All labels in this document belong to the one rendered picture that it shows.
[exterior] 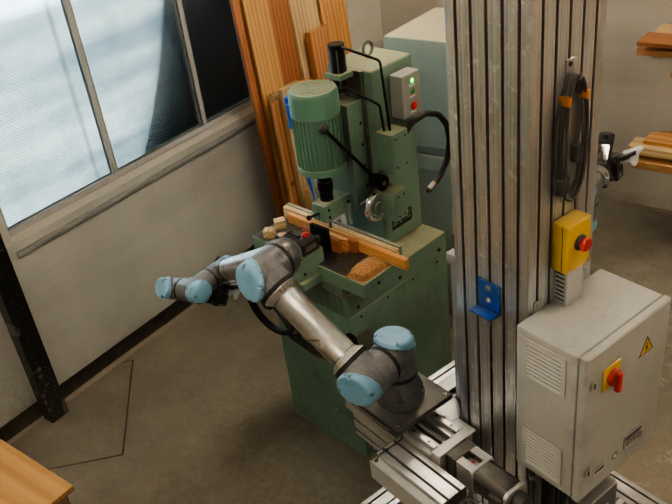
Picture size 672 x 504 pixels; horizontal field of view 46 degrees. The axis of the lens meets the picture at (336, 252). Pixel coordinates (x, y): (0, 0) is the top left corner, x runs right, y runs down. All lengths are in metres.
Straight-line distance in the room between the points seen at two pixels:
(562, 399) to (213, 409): 2.08
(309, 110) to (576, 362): 1.29
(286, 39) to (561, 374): 2.92
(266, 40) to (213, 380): 1.75
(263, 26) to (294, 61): 0.34
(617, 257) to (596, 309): 2.51
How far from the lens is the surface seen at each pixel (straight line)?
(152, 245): 4.14
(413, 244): 3.16
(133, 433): 3.78
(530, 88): 1.75
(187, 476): 3.50
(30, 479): 2.96
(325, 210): 2.93
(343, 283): 2.84
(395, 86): 2.90
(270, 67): 4.32
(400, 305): 3.14
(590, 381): 1.97
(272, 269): 2.24
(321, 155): 2.80
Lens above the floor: 2.45
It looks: 31 degrees down
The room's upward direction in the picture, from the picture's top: 8 degrees counter-clockwise
